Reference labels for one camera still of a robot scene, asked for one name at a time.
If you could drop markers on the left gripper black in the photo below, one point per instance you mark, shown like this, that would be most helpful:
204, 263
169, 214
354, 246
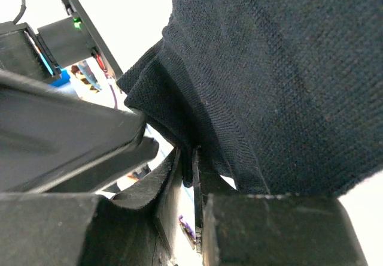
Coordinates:
46, 133

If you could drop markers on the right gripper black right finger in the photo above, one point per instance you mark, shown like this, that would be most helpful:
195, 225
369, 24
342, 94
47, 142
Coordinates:
206, 180

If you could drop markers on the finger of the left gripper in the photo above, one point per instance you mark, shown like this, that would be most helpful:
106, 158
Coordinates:
103, 171

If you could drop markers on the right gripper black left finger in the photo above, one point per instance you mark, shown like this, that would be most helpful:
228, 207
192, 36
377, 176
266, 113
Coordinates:
154, 200

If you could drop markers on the black sock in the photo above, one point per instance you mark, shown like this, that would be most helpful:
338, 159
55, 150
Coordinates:
283, 96

